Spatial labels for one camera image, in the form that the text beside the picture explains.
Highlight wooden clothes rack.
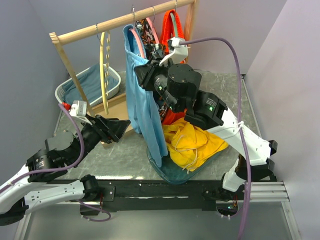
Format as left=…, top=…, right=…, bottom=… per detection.
left=48, top=0, right=201, bottom=150

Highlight yellow shorts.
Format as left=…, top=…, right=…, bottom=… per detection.
left=162, top=118, right=229, bottom=173

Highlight light blue shorts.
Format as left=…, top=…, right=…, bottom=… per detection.
left=123, top=24, right=168, bottom=167

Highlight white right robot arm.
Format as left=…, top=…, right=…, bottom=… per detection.
left=134, top=62, right=278, bottom=200

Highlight orange shorts on hanger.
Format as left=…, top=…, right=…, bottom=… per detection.
left=160, top=9, right=185, bottom=125

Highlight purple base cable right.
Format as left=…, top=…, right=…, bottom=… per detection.
left=219, top=196, right=250, bottom=221

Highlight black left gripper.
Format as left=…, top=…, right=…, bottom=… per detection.
left=71, top=112, right=132, bottom=167

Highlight patterned shorts on hanger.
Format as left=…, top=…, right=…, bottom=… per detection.
left=135, top=18, right=168, bottom=121

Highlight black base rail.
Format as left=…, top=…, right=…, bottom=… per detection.
left=69, top=178, right=248, bottom=218

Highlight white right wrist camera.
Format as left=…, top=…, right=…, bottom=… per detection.
left=159, top=37, right=189, bottom=67

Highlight yellow hanger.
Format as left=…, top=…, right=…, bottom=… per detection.
left=95, top=24, right=110, bottom=115

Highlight pink hanger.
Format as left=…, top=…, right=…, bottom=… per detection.
left=130, top=4, right=145, bottom=58
left=146, top=6, right=160, bottom=44

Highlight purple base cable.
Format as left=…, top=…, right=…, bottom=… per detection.
left=72, top=196, right=113, bottom=223
left=219, top=196, right=250, bottom=221

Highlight pink hanger under patterned shorts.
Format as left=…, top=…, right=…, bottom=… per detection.
left=146, top=6, right=160, bottom=44

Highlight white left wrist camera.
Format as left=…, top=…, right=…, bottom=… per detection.
left=61, top=100, right=91, bottom=124

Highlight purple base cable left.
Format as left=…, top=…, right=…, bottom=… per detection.
left=72, top=196, right=113, bottom=223

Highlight grey-blue cloth in basket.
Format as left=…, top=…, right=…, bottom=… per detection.
left=61, top=63, right=119, bottom=106

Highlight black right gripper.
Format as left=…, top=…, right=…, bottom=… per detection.
left=133, top=53, right=181, bottom=113

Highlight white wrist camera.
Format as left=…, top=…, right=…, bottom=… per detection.
left=61, top=100, right=91, bottom=124
left=159, top=37, right=189, bottom=67

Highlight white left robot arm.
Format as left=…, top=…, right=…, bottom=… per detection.
left=0, top=115, right=131, bottom=226

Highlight green hanger under orange shorts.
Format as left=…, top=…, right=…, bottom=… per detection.
left=169, top=0, right=182, bottom=38

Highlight white plastic basket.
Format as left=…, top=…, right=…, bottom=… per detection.
left=54, top=62, right=122, bottom=111

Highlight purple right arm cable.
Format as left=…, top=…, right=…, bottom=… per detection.
left=179, top=36, right=252, bottom=240

